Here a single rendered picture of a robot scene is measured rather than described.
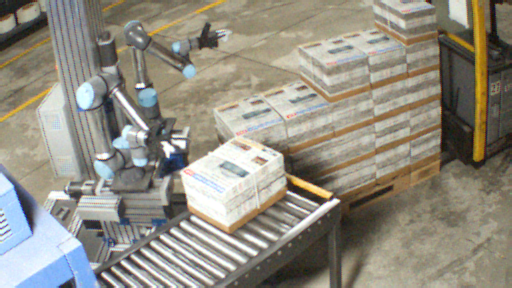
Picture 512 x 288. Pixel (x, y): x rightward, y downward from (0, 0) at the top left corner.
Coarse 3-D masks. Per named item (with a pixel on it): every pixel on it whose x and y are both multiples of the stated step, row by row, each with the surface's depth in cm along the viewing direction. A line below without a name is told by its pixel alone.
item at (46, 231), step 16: (16, 192) 212; (32, 208) 202; (32, 224) 195; (48, 224) 194; (32, 240) 188; (48, 240) 187; (0, 256) 181; (16, 256) 181; (32, 256) 181; (48, 256) 179; (64, 256) 181; (0, 272) 174; (16, 272) 173; (32, 272) 173; (48, 272) 177; (64, 272) 182
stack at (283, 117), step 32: (256, 96) 401; (288, 96) 396; (320, 96) 391; (352, 96) 387; (384, 96) 396; (224, 128) 385; (256, 128) 370; (288, 128) 378; (320, 128) 386; (384, 128) 408; (288, 160) 387; (320, 160) 396; (384, 160) 419
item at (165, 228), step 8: (184, 216) 316; (168, 224) 312; (176, 224) 311; (152, 232) 308; (160, 232) 307; (168, 232) 309; (184, 232) 317; (144, 240) 303; (176, 240) 314; (128, 248) 299; (136, 248) 298; (120, 256) 294; (128, 256) 294; (160, 256) 310; (104, 264) 289; (112, 264) 289; (96, 272) 284; (128, 272) 297; (120, 280) 294
